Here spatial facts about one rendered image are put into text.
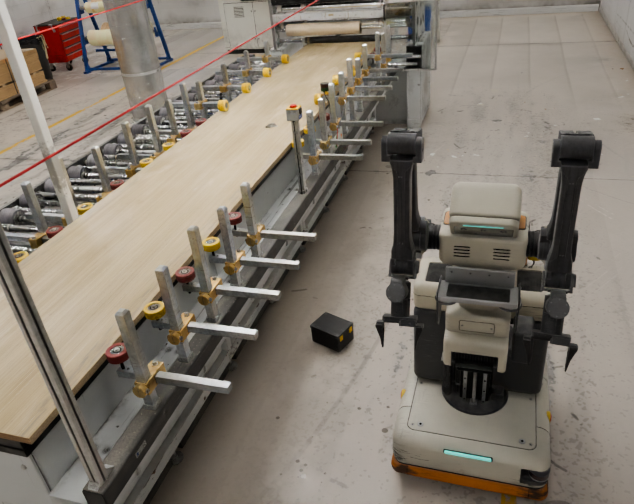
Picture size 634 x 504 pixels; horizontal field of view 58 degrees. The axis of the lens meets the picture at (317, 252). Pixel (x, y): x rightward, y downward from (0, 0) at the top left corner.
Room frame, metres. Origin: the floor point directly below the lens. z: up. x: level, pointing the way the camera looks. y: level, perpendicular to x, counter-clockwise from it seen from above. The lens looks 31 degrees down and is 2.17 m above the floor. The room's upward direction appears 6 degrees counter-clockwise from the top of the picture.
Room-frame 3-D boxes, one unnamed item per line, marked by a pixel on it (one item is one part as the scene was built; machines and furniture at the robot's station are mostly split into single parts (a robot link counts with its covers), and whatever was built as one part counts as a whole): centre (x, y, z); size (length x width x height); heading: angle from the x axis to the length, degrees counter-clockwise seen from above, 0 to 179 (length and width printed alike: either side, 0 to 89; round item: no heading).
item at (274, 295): (1.99, 0.37, 0.83); 0.43 x 0.03 x 0.04; 70
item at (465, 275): (1.54, -0.52, 0.99); 0.28 x 0.16 x 0.22; 69
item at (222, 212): (2.21, 0.38, 0.87); 0.04 x 0.04 x 0.48; 70
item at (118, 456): (3.57, -0.11, 0.67); 5.11 x 0.08 x 0.10; 160
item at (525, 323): (1.64, -0.62, 0.68); 0.28 x 0.27 x 0.25; 69
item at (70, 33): (11.12, 4.18, 0.41); 0.76 x 0.48 x 0.81; 167
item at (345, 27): (6.26, -0.51, 1.05); 1.43 x 0.12 x 0.12; 70
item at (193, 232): (1.98, 0.47, 0.91); 0.04 x 0.04 x 0.48; 70
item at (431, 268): (1.90, -0.65, 0.59); 0.55 x 0.34 x 0.83; 69
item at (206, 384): (1.52, 0.54, 0.80); 0.43 x 0.03 x 0.04; 70
